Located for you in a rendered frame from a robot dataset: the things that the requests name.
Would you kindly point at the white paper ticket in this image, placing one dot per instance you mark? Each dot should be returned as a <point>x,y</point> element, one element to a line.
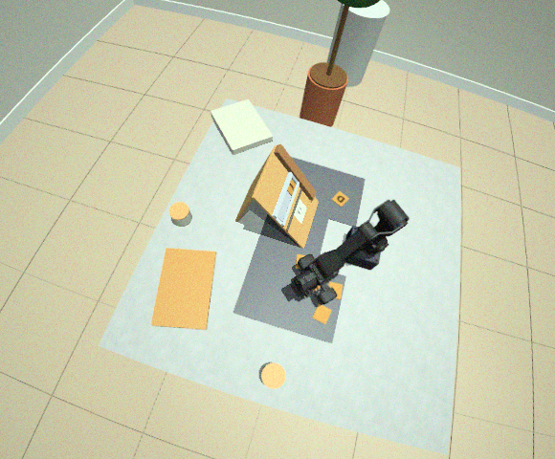
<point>300,211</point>

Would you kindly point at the orange flat rectangular board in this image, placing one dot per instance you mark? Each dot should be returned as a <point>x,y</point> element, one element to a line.
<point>184,293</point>

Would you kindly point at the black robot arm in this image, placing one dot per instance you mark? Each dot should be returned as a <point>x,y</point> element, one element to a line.
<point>367,239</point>

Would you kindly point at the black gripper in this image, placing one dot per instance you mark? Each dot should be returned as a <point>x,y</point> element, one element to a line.
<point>327,293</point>

